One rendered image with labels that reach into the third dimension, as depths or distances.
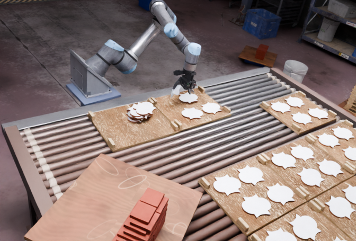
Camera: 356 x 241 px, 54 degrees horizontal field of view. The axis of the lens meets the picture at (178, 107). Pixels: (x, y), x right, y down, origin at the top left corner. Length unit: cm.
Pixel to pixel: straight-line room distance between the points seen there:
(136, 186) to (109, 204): 14
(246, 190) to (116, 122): 80
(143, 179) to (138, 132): 47
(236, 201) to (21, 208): 169
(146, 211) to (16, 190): 187
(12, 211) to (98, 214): 150
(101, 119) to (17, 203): 112
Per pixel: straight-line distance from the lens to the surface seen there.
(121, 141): 190
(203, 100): 234
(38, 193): 164
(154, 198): 128
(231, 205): 169
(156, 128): 201
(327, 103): 275
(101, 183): 153
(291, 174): 198
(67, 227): 140
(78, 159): 183
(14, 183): 305
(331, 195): 197
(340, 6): 647
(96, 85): 233
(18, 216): 282
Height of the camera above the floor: 215
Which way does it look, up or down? 33 degrees down
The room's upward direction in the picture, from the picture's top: 10 degrees clockwise
